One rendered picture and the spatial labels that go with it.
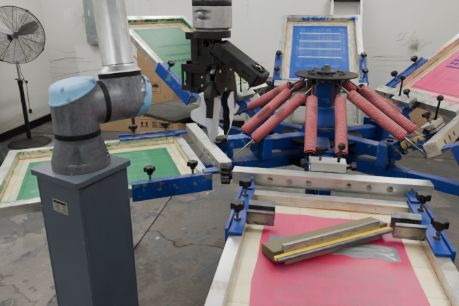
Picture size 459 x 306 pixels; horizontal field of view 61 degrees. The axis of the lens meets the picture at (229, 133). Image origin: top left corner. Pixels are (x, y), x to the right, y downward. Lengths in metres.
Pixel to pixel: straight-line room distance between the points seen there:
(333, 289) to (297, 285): 0.09
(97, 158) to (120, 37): 0.32
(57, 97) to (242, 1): 4.38
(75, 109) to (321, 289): 0.74
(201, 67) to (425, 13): 4.75
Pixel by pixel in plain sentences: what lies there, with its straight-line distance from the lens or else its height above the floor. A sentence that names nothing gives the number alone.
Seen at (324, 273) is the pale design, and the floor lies 0.95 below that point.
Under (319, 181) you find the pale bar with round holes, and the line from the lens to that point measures 1.41.
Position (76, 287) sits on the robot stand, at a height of 0.86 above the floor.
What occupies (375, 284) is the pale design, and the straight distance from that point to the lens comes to 1.09.
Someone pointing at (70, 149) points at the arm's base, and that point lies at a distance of 1.06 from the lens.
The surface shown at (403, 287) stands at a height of 0.95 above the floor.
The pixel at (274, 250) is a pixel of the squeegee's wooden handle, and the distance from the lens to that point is 1.07.
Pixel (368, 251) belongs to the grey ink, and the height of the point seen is 0.96.
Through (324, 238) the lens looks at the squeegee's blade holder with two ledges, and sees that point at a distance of 1.13.
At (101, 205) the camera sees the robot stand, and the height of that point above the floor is 1.11.
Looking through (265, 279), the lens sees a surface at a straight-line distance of 1.05.
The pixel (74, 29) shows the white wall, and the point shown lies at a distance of 6.12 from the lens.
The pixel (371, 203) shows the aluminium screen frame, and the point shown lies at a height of 0.99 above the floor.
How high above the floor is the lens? 1.60
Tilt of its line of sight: 18 degrees down
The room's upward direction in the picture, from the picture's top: straight up
